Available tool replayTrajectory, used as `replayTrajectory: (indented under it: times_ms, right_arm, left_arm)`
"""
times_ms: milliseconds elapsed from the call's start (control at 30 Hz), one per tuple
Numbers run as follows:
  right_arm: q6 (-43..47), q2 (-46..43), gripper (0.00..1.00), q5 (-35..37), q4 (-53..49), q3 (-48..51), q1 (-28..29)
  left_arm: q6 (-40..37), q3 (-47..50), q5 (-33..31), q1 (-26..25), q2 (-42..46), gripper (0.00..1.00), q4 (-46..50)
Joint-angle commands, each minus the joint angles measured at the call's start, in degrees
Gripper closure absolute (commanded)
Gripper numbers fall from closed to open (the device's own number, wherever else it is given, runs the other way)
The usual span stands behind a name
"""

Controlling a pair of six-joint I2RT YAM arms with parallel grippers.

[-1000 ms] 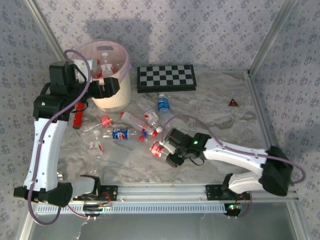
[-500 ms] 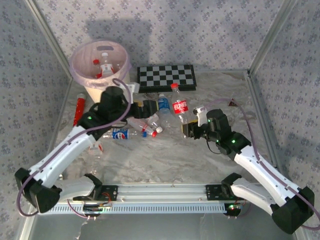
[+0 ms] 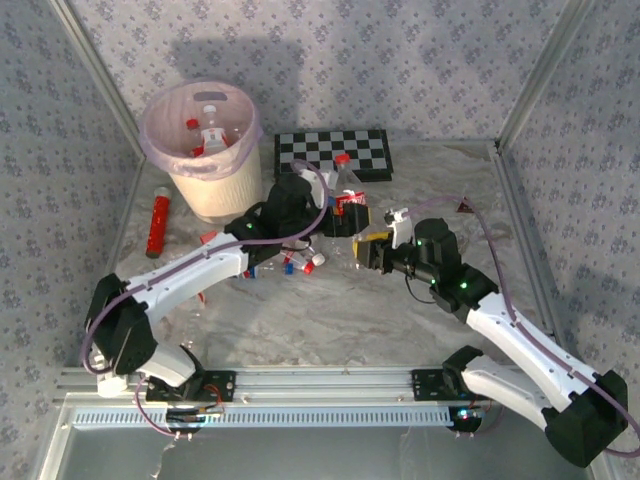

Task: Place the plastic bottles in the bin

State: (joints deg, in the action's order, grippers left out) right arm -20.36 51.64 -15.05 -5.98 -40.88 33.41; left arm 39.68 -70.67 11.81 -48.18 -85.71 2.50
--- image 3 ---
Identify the small red label cola bottle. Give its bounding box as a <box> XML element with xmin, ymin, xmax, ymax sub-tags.
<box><xmin>333</xmin><ymin>153</ymin><xmax>370</xmax><ymax>217</ymax></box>

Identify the white red label long bottle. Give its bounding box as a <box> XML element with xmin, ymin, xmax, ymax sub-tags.
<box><xmin>279</xmin><ymin>238</ymin><xmax>328</xmax><ymax>267</ymax></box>

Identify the clear bottle red cap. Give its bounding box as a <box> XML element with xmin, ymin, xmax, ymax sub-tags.
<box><xmin>272</xmin><ymin>249</ymin><xmax>316</xmax><ymax>276</ymax></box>

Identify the pepsi bottle blue cap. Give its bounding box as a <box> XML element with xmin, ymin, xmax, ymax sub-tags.
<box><xmin>243</xmin><ymin>263</ymin><xmax>296</xmax><ymax>280</ymax></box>

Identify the small white red label bottle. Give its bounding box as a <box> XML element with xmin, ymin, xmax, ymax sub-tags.
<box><xmin>199</xmin><ymin>103</ymin><xmax>230</xmax><ymax>153</ymax></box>

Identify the long red label cola bottle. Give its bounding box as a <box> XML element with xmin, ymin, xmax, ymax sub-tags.
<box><xmin>184</xmin><ymin>118</ymin><xmax>209</xmax><ymax>157</ymax></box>

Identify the black white folded chessboard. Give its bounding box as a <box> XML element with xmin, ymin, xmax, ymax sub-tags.
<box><xmin>273</xmin><ymin>128</ymin><xmax>395</xmax><ymax>184</ymax></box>

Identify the red cylindrical tube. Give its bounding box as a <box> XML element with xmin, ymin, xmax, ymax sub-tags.
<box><xmin>145</xmin><ymin>186</ymin><xmax>172</xmax><ymax>260</ymax></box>

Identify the small circuit board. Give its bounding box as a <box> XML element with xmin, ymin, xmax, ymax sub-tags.
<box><xmin>449</xmin><ymin>405</ymin><xmax>489</xmax><ymax>432</ymax></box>
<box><xmin>164</xmin><ymin>405</ymin><xmax>225</xmax><ymax>432</ymax></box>

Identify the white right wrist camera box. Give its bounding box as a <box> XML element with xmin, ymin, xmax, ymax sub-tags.
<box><xmin>382</xmin><ymin>207</ymin><xmax>417</xmax><ymax>250</ymax></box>

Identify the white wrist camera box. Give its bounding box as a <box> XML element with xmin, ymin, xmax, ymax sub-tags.
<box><xmin>382</xmin><ymin>207</ymin><xmax>417</xmax><ymax>250</ymax></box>
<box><xmin>298</xmin><ymin>167</ymin><xmax>335</xmax><ymax>207</ymax></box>

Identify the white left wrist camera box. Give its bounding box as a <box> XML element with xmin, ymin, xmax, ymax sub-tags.
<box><xmin>298</xmin><ymin>167</ymin><xmax>335</xmax><ymax>207</ymax></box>

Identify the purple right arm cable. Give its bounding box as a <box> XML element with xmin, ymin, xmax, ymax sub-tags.
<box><xmin>405</xmin><ymin>195</ymin><xmax>640</xmax><ymax>457</ymax></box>

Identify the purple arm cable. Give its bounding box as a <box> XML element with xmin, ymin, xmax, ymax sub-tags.
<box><xmin>405</xmin><ymin>195</ymin><xmax>640</xmax><ymax>457</ymax></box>
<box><xmin>81</xmin><ymin>158</ymin><xmax>332</xmax><ymax>439</ymax></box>

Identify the aluminium table side rail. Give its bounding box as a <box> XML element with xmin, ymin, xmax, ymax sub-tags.
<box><xmin>492</xmin><ymin>142</ymin><xmax>586</xmax><ymax>364</ymax></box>
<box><xmin>102</xmin><ymin>162</ymin><xmax>147</xmax><ymax>281</ymax></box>

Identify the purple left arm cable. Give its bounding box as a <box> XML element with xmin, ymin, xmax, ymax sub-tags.
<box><xmin>81</xmin><ymin>158</ymin><xmax>332</xmax><ymax>439</ymax></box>

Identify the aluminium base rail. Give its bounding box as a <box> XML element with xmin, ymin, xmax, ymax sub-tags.
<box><xmin>56</xmin><ymin>366</ymin><xmax>600</xmax><ymax>404</ymax></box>

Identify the white slotted cable duct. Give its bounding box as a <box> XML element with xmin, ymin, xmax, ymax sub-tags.
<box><xmin>71</xmin><ymin>404</ymin><xmax>454</xmax><ymax>430</ymax></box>

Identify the aluminium frame post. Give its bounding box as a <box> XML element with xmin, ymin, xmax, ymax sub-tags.
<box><xmin>497</xmin><ymin>0</ymin><xmax>599</xmax><ymax>149</ymax></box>
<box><xmin>49</xmin><ymin>0</ymin><xmax>137</xmax><ymax>124</ymax></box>

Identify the white plastic bracket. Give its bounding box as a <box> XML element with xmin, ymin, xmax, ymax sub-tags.
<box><xmin>92</xmin><ymin>357</ymin><xmax>129</xmax><ymax>400</ymax></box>

